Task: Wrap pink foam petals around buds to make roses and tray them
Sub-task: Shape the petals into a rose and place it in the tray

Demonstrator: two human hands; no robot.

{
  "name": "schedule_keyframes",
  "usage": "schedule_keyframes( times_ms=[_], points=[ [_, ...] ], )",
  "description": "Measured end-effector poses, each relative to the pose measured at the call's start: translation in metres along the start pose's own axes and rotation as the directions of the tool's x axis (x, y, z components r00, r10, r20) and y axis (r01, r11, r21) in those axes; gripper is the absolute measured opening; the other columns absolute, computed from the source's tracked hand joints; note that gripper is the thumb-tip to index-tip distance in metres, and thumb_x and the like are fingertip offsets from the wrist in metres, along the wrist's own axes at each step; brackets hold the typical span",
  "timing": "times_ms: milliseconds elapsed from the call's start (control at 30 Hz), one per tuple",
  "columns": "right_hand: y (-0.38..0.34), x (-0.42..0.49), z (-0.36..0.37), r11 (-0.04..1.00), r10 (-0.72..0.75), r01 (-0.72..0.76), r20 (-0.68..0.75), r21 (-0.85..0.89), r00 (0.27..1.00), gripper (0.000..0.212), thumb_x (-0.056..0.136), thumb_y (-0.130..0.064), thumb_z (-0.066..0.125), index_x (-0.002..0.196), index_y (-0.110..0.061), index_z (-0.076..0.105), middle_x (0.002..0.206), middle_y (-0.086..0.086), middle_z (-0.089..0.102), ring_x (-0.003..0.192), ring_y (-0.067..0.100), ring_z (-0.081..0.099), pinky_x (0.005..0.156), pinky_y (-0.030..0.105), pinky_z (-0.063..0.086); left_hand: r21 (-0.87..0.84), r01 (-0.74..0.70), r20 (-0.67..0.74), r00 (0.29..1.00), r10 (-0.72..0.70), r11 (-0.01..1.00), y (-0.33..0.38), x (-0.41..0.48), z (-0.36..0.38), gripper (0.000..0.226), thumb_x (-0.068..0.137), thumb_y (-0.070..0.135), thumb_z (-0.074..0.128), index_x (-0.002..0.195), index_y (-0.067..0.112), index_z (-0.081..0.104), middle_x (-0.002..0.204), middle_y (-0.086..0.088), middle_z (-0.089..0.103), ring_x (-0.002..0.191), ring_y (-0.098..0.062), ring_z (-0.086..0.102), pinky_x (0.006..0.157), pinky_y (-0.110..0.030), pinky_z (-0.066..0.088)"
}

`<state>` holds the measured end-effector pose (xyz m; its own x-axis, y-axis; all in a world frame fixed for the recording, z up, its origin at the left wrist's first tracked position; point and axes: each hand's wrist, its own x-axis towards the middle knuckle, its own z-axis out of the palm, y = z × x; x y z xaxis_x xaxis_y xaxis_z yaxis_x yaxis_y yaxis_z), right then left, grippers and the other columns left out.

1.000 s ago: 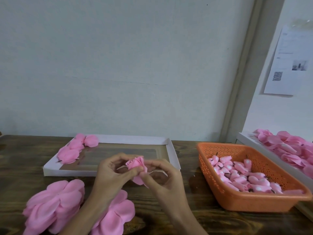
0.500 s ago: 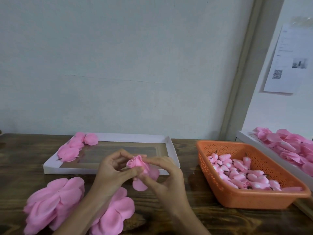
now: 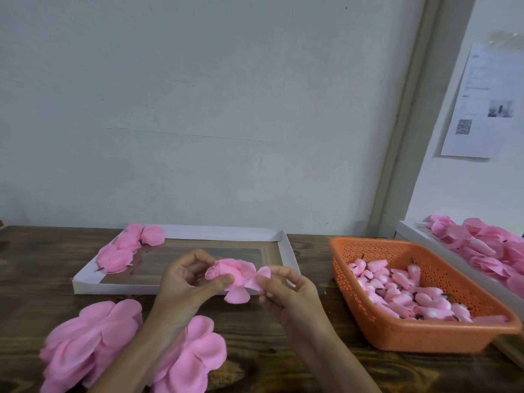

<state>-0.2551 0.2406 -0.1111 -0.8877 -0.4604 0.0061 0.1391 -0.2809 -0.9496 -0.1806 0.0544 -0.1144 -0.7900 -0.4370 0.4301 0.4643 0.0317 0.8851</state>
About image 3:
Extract person's right forearm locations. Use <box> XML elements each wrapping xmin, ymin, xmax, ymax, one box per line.
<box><xmin>295</xmin><ymin>327</ymin><xmax>383</xmax><ymax>393</ymax></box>

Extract orange plastic basket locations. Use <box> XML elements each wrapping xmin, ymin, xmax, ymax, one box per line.
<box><xmin>329</xmin><ymin>236</ymin><xmax>523</xmax><ymax>354</ymax></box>

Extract pile of pink petals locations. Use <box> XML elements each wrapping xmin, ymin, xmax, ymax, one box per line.
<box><xmin>421</xmin><ymin>214</ymin><xmax>524</xmax><ymax>299</ymax></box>

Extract stack of pink petals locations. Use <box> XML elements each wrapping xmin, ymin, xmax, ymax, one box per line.
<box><xmin>147</xmin><ymin>315</ymin><xmax>229</xmax><ymax>393</ymax></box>
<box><xmin>39</xmin><ymin>299</ymin><xmax>144</xmax><ymax>393</ymax></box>

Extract white paper notice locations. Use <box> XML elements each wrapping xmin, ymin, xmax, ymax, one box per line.
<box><xmin>441</xmin><ymin>43</ymin><xmax>524</xmax><ymax>159</ymax></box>

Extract person's left hand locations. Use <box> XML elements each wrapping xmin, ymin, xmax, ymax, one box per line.
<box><xmin>151</xmin><ymin>248</ymin><xmax>235</xmax><ymax>331</ymax></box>

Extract white shallow tray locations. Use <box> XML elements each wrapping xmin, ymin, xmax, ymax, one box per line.
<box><xmin>72</xmin><ymin>224</ymin><xmax>301</xmax><ymax>295</ymax></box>

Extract pink rose being assembled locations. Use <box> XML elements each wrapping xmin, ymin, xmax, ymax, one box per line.
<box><xmin>205</xmin><ymin>258</ymin><xmax>272</xmax><ymax>305</ymax></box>

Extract pink rose buds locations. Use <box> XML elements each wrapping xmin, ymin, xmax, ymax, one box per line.
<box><xmin>347</xmin><ymin>258</ymin><xmax>509</xmax><ymax>325</ymax></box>

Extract group of finished pink roses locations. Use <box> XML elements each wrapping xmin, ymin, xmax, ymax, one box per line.
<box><xmin>96</xmin><ymin>222</ymin><xmax>166</xmax><ymax>275</ymax></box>

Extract person's right hand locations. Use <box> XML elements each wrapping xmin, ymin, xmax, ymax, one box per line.
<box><xmin>256</xmin><ymin>266</ymin><xmax>334</xmax><ymax>344</ymax></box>

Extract grey door frame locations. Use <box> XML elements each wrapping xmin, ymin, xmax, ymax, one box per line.
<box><xmin>368</xmin><ymin>0</ymin><xmax>478</xmax><ymax>238</ymax></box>

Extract person's left forearm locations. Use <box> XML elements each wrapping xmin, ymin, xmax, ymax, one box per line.
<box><xmin>88</xmin><ymin>317</ymin><xmax>180</xmax><ymax>393</ymax></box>

